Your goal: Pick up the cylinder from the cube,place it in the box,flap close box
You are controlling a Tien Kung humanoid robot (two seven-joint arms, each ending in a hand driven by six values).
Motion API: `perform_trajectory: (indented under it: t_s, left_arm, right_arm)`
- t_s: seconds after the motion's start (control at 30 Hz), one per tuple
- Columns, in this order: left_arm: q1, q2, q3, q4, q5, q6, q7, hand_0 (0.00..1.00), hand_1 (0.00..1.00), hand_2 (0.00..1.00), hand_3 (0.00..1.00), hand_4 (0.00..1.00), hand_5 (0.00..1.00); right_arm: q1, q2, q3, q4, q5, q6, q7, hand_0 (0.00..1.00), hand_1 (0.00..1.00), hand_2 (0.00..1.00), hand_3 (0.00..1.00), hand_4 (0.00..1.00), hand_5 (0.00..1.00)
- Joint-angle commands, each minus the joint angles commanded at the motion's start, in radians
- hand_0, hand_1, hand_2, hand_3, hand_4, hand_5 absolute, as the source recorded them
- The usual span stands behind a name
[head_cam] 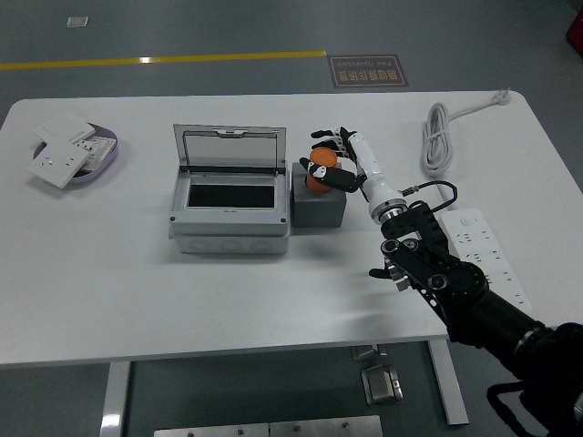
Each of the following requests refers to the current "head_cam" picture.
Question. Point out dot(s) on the purple tray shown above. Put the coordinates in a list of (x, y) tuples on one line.
[(107, 134)]

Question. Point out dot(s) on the grey electrical box clear lid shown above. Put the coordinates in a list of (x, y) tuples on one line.
[(228, 223)]

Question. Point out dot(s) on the metal bracket under table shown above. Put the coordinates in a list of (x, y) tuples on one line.
[(364, 352)]

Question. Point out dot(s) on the white wall socket plate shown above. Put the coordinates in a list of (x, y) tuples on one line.
[(57, 161)]

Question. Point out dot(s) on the small metal floor plate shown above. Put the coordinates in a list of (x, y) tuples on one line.
[(77, 21)]

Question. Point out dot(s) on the steel base plate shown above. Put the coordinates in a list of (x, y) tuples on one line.
[(211, 430), (325, 427)]

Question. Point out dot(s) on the metal floor socket box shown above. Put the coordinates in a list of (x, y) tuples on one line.
[(380, 387)]

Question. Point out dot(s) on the grey cube with round hole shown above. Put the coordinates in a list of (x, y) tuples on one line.
[(319, 209)]

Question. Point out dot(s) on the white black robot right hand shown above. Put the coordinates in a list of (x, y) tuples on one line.
[(371, 175)]

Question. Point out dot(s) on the white wall switch plate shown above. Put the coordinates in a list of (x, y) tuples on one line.
[(64, 126)]

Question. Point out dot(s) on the red object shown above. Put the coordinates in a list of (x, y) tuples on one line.
[(576, 32)]

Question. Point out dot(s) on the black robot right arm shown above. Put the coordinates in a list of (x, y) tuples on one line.
[(455, 277)]

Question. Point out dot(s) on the yellow floor tape line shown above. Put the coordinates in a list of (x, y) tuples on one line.
[(228, 57)]

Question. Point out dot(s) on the white socket plate with holes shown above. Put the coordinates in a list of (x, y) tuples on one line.
[(98, 148)]

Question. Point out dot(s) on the brown floor sign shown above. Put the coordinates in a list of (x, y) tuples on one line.
[(368, 71)]

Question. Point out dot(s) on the white power strip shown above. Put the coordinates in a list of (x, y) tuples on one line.
[(478, 232)]

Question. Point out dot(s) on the white table leg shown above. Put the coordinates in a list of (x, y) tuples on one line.
[(451, 391), (114, 400)]

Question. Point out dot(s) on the orange cylinder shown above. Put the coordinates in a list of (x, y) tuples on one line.
[(324, 157)]

